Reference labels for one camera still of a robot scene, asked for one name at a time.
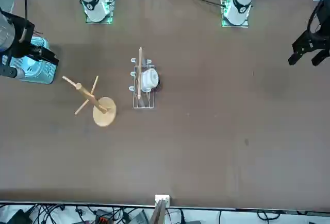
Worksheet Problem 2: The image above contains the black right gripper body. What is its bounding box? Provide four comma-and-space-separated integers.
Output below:
12, 17, 36, 59

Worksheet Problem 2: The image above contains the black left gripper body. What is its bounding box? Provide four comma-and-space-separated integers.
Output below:
308, 0, 330, 42

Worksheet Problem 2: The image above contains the blue plastic slotted basket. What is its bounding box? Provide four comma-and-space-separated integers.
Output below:
0, 36, 57, 85

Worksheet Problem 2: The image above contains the wooden cup rack tree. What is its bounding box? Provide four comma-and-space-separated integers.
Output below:
62, 75, 117, 127

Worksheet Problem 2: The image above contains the white ceramic cup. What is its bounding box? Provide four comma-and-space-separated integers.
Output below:
140, 68, 159, 92

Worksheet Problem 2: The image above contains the black box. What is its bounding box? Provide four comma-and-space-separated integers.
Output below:
6, 208, 34, 224

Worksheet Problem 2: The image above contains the black and red power strip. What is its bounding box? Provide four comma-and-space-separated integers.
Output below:
94, 209, 114, 224

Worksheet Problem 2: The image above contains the grey power adapter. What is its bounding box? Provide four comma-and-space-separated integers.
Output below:
128, 210, 150, 224

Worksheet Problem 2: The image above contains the black cable loop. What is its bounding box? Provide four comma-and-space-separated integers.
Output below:
308, 0, 324, 41

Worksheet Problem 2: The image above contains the white wire rack wooden rod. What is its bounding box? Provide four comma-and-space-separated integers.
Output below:
128, 46, 156, 110

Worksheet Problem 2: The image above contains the white post bracket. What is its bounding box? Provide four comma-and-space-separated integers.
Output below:
155, 194, 171, 206

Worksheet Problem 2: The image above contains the aluminium camera post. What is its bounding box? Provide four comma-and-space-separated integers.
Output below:
149, 199, 167, 224

